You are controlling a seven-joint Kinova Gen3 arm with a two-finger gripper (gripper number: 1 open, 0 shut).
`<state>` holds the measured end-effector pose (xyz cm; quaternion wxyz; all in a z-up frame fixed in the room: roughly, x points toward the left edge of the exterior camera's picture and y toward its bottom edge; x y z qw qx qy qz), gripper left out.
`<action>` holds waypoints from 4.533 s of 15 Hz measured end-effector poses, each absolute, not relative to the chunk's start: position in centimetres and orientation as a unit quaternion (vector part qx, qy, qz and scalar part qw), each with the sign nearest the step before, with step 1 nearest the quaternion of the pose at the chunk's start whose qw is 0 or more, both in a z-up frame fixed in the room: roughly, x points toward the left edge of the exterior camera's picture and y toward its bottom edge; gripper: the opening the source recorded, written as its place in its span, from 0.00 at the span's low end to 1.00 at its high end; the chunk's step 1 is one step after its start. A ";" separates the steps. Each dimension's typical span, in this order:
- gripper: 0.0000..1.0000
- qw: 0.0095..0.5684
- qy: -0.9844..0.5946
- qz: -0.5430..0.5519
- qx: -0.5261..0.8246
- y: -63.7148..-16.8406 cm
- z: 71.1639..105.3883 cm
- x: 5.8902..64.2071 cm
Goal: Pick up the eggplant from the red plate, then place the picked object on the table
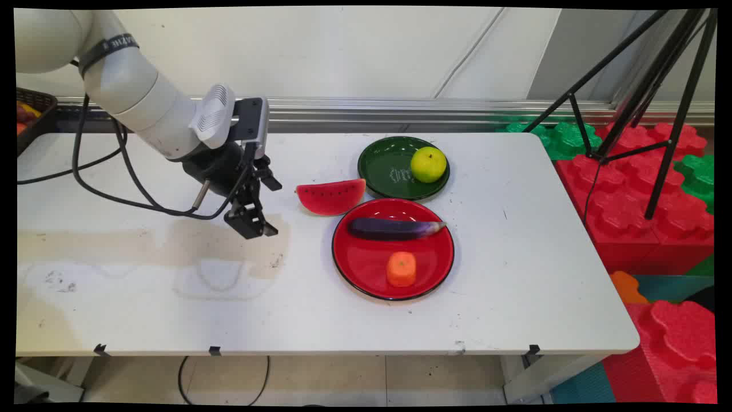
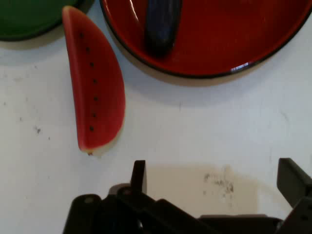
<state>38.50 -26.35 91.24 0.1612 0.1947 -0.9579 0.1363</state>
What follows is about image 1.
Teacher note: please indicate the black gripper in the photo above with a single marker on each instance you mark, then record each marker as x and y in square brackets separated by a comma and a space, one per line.
[220, 166]

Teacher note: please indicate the purple eggplant toy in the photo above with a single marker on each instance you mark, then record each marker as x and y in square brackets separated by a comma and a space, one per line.
[389, 229]

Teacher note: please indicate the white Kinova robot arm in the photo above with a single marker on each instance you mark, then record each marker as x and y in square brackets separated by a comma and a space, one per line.
[143, 109]

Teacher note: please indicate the red watermelon slice toy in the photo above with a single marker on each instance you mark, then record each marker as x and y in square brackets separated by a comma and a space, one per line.
[331, 197]

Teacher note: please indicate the red plate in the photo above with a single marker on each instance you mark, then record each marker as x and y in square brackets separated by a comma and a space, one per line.
[366, 263]

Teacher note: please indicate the dark green plate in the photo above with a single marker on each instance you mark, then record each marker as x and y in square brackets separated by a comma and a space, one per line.
[383, 169]

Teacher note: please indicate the orange carrot piece toy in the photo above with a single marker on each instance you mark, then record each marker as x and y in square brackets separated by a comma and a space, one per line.
[401, 270]

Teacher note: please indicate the green apple toy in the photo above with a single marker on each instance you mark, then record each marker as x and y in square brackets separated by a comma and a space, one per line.
[428, 165]

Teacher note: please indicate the dark woven basket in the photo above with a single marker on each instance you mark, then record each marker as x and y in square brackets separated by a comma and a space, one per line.
[39, 123]

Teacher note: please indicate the toy fruit in basket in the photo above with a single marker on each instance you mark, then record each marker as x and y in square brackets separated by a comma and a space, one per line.
[26, 114]

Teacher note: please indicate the green foam block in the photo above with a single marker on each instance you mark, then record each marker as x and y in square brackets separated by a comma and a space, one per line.
[699, 177]
[563, 140]

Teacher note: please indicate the white table leg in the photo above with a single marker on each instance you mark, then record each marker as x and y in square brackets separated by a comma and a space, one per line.
[543, 380]

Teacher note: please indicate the orange foam piece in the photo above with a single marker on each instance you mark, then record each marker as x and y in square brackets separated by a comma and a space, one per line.
[627, 288]

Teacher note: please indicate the teal foam mat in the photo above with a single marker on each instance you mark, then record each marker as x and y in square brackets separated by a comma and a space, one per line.
[675, 288]

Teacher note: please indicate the black tripod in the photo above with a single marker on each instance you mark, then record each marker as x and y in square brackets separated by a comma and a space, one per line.
[663, 63]

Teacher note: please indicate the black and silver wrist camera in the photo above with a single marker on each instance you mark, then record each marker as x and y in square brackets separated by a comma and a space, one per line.
[251, 123]

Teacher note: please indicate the aluminium wall rail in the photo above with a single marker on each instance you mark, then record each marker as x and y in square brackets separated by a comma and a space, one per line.
[429, 110]

